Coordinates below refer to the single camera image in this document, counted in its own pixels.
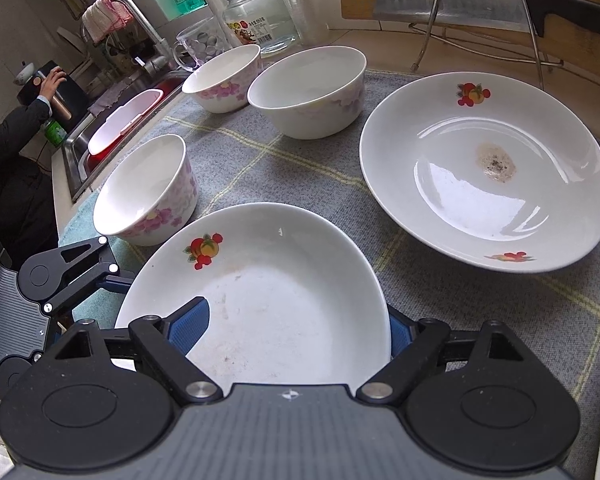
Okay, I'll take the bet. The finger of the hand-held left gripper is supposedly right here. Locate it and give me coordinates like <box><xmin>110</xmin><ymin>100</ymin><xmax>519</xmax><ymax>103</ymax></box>
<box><xmin>44</xmin><ymin>236</ymin><xmax>137</xmax><ymax>314</ymax></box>

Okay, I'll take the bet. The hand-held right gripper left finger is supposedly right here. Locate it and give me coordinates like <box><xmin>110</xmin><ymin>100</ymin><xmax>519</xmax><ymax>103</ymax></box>
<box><xmin>54</xmin><ymin>296</ymin><xmax>222</xmax><ymax>406</ymax></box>

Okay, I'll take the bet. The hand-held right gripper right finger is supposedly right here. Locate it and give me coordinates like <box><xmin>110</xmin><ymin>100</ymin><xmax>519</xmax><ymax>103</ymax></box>
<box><xmin>355</xmin><ymin>305</ymin><xmax>529</xmax><ymax>404</ymax></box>

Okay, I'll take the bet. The white pink floral bowl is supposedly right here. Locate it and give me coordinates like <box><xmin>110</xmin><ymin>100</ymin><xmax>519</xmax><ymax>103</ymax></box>
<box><xmin>92</xmin><ymin>133</ymin><xmax>201</xmax><ymax>247</ymax></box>
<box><xmin>181</xmin><ymin>44</ymin><xmax>263</xmax><ymax>114</ymax></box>

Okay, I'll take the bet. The white stained fruit print plate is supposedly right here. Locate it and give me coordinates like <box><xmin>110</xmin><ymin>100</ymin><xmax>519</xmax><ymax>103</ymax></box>
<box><xmin>358</xmin><ymin>72</ymin><xmax>600</xmax><ymax>275</ymax></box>

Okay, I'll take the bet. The steel sink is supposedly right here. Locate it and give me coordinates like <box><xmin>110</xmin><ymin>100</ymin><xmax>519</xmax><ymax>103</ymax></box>
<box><xmin>62</xmin><ymin>69</ymin><xmax>193</xmax><ymax>204</ymax></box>

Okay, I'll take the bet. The small green bottle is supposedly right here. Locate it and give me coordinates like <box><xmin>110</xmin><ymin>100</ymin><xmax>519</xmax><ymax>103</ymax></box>
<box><xmin>44</xmin><ymin>119</ymin><xmax>69</xmax><ymax>147</ymax></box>

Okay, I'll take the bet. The white plastic tub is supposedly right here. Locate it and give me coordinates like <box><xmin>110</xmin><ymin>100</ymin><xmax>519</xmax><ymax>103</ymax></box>
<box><xmin>88</xmin><ymin>88</ymin><xmax>165</xmax><ymax>156</ymax></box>

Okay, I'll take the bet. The grey plaid mat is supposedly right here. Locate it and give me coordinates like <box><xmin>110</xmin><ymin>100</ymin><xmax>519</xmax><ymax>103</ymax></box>
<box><xmin>57</xmin><ymin>67</ymin><xmax>600</xmax><ymax>467</ymax></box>

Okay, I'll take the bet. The rose gold flask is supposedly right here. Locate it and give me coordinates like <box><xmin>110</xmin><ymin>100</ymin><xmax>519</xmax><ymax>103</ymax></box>
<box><xmin>44</xmin><ymin>91</ymin><xmax>72</xmax><ymax>120</ymax></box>

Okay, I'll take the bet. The black box appliance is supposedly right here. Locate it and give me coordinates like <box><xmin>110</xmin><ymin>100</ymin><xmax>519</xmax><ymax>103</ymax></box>
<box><xmin>19</xmin><ymin>61</ymin><xmax>90</xmax><ymax>132</ymax></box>

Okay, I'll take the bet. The red basin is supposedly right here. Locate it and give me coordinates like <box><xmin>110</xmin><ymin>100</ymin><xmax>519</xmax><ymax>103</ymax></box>
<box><xmin>87</xmin><ymin>77</ymin><xmax>192</xmax><ymax>162</ymax></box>

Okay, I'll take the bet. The clear glass mug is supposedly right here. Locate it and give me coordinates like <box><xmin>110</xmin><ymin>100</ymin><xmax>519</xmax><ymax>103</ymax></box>
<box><xmin>172</xmin><ymin>17</ymin><xmax>231</xmax><ymax>71</ymax></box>

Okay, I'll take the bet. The metal faucet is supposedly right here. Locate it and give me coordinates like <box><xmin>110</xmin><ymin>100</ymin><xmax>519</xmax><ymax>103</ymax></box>
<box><xmin>81</xmin><ymin>0</ymin><xmax>170</xmax><ymax>77</ymax></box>

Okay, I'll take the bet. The white faint floral bowl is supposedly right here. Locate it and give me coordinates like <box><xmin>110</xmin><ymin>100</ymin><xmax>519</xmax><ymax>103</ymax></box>
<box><xmin>247</xmin><ymin>45</ymin><xmax>368</xmax><ymax>140</ymax></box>

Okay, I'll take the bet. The pink towel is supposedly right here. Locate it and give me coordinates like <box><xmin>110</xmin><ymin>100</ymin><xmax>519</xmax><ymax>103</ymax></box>
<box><xmin>82</xmin><ymin>0</ymin><xmax>135</xmax><ymax>45</ymax></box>

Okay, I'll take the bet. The glass jar with green lid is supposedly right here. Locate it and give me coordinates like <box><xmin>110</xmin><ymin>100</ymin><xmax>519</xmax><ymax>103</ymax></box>
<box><xmin>218</xmin><ymin>0</ymin><xmax>302</xmax><ymax>57</ymax></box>

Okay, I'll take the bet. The wooden cutting board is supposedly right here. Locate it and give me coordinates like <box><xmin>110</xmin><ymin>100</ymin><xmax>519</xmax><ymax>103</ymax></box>
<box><xmin>338</xmin><ymin>0</ymin><xmax>600</xmax><ymax>92</ymax></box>

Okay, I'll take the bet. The metal wire rack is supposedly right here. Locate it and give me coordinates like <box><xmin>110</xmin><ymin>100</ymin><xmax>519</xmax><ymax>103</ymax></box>
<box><xmin>408</xmin><ymin>0</ymin><xmax>565</xmax><ymax>90</ymax></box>

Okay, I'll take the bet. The black handled kitchen knife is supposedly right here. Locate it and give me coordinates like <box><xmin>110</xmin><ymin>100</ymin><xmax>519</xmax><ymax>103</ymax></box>
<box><xmin>375</xmin><ymin>0</ymin><xmax>600</xmax><ymax>38</ymax></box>

